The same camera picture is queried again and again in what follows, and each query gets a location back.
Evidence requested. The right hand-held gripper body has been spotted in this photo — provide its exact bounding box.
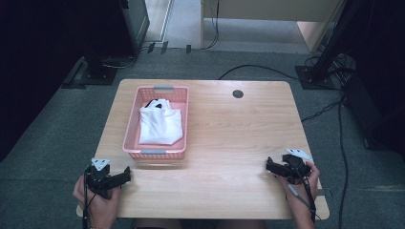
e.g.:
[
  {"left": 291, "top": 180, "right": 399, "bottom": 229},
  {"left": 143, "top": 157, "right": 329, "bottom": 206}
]
[{"left": 281, "top": 147, "right": 315, "bottom": 185}]

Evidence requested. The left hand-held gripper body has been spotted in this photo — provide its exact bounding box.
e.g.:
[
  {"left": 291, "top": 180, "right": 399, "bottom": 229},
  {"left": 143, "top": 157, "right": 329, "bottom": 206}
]
[{"left": 85, "top": 157, "right": 113, "bottom": 200}]

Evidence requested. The pink plastic basket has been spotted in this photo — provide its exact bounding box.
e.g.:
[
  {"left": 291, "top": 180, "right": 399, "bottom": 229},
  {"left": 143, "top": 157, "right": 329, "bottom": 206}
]
[{"left": 122, "top": 85, "right": 190, "bottom": 160}]

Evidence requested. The white garment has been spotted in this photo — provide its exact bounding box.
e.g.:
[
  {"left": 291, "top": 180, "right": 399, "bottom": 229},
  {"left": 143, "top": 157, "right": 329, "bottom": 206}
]
[{"left": 139, "top": 98, "right": 184, "bottom": 146}]

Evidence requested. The person's left hand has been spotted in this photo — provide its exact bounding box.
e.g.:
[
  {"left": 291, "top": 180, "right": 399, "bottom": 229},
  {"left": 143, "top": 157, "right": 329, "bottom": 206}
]
[{"left": 72, "top": 175, "right": 122, "bottom": 227}]

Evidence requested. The person's right hand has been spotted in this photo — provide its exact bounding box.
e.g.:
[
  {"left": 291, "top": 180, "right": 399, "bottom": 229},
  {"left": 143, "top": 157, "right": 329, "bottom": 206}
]
[{"left": 278, "top": 161, "right": 321, "bottom": 215}]

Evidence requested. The black square stand base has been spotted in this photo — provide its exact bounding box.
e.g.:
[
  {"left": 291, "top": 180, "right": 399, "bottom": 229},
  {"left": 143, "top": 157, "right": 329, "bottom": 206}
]
[{"left": 294, "top": 64, "right": 338, "bottom": 91}]

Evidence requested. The black box on floor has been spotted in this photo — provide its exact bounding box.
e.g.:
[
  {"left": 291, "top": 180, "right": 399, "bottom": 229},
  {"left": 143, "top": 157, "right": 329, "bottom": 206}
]
[{"left": 341, "top": 72, "right": 405, "bottom": 156}]

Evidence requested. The black flat stand base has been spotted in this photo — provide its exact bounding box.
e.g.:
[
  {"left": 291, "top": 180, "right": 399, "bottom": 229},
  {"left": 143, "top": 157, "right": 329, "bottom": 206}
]
[{"left": 60, "top": 56, "right": 119, "bottom": 90}]

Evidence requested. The dark grey cabinet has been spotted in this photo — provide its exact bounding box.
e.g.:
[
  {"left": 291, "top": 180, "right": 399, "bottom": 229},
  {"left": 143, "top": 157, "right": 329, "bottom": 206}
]
[{"left": 117, "top": 0, "right": 151, "bottom": 55}]

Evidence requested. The beige wooden desk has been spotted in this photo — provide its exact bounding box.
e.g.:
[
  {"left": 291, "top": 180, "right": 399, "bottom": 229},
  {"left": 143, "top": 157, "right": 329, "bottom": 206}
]
[{"left": 200, "top": 0, "right": 349, "bottom": 53}]

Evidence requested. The grey strap on cable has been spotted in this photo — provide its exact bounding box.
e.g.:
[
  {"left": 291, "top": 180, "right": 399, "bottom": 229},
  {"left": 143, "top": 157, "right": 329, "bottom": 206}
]
[{"left": 287, "top": 183, "right": 312, "bottom": 209}]

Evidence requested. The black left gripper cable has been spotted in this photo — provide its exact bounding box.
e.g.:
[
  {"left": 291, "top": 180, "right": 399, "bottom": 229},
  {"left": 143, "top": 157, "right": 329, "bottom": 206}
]
[{"left": 81, "top": 166, "right": 96, "bottom": 229}]

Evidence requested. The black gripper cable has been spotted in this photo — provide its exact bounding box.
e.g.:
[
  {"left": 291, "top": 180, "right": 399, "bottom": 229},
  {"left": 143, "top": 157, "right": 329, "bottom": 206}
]
[
  {"left": 81, "top": 166, "right": 96, "bottom": 229},
  {"left": 294, "top": 168, "right": 318, "bottom": 223}
]

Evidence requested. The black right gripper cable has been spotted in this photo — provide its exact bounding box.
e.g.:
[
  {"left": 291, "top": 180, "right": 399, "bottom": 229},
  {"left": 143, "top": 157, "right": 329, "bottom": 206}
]
[{"left": 294, "top": 168, "right": 318, "bottom": 223}]

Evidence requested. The black cable along carpet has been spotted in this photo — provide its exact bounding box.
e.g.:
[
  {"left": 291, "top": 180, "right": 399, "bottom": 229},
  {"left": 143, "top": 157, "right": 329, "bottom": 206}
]
[{"left": 337, "top": 96, "right": 350, "bottom": 229}]

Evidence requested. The thin black floor cable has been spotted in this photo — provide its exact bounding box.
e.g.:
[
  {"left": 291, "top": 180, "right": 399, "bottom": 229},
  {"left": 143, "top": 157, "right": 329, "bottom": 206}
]
[{"left": 301, "top": 100, "right": 342, "bottom": 123}]

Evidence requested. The long black floor cable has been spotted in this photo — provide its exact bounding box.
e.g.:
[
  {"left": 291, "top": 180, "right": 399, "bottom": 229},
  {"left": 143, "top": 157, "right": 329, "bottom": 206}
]
[{"left": 218, "top": 64, "right": 342, "bottom": 92}]

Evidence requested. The white floor cable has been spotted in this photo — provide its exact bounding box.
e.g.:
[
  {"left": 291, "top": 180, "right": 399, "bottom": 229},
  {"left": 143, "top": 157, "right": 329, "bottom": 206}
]
[{"left": 102, "top": 54, "right": 139, "bottom": 70}]

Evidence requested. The black slanted stand post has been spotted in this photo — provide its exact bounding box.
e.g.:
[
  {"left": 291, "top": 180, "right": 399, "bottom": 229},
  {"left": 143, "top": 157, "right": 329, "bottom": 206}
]
[{"left": 309, "top": 0, "right": 367, "bottom": 81}]

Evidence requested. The black hanging cable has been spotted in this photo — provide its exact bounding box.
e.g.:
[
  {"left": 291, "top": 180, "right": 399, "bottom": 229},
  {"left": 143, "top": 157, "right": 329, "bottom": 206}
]
[{"left": 203, "top": 0, "right": 222, "bottom": 51}]

